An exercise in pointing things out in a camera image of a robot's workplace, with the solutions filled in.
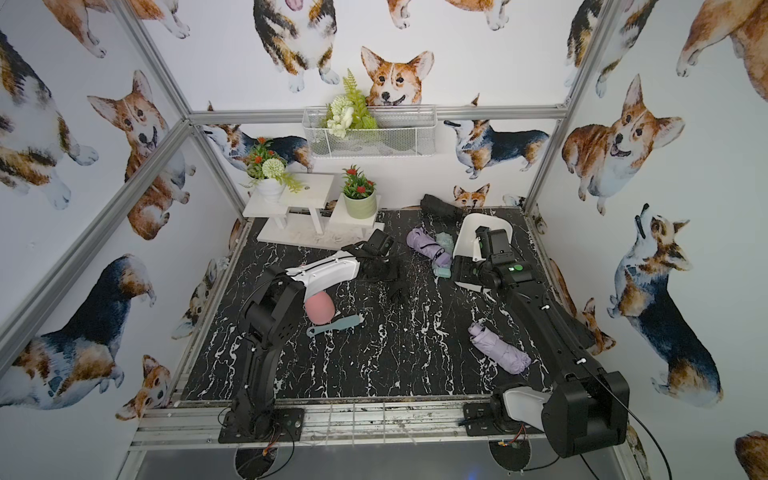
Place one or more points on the lilac umbrella front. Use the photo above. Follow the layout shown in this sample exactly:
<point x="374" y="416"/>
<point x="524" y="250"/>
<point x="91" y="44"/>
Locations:
<point x="507" y="357"/>

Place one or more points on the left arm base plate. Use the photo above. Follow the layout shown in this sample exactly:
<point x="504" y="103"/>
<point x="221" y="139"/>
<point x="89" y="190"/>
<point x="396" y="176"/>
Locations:
<point x="273" y="425"/>

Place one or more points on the lilac umbrella back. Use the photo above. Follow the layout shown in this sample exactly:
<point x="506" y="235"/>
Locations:
<point x="418" y="240"/>

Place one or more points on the white plastic storage box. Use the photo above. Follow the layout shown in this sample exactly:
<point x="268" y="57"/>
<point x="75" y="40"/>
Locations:
<point x="481" y="236"/>

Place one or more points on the black folded umbrella back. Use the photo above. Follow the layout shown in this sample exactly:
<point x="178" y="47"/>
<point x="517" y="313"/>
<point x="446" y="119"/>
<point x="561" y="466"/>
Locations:
<point x="437" y="210"/>

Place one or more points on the lilac umbrella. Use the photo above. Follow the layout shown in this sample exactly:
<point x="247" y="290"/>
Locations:
<point x="418" y="240"/>
<point x="507" y="357"/>

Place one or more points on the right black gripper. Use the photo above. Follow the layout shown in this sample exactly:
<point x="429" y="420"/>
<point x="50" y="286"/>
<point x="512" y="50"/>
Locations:
<point x="461" y="267"/>

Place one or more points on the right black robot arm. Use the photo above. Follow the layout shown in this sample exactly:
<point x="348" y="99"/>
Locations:
<point x="587" y="407"/>

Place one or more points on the mint green umbrella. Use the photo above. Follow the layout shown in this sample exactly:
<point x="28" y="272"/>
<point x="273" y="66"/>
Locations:
<point x="441" y="265"/>

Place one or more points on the green pot red flowers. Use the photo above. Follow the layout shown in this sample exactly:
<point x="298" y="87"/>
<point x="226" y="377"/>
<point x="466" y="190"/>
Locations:
<point x="358" y="193"/>

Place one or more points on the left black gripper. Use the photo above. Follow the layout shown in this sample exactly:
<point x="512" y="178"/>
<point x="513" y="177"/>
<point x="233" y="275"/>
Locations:
<point x="384" y="264"/>

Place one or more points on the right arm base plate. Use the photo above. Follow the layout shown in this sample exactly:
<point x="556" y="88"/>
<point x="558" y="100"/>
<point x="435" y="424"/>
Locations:
<point x="490" y="418"/>

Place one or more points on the white wooden step shelf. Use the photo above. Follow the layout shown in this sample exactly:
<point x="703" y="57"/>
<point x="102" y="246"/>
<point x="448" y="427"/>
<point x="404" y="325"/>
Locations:
<point x="296" y="219"/>

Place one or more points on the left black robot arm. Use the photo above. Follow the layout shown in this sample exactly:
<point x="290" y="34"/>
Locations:
<point x="273" y="313"/>

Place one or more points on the fern and white flowers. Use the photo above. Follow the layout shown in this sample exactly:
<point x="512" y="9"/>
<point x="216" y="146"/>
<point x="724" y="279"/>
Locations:
<point x="349" y="111"/>

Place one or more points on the white pot mixed flowers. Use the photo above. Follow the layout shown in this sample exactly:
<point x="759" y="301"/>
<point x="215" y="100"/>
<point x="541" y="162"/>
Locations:
<point x="267" y="165"/>

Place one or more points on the white wire wall basket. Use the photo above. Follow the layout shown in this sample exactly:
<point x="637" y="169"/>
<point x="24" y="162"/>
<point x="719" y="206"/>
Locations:
<point x="394" y="132"/>

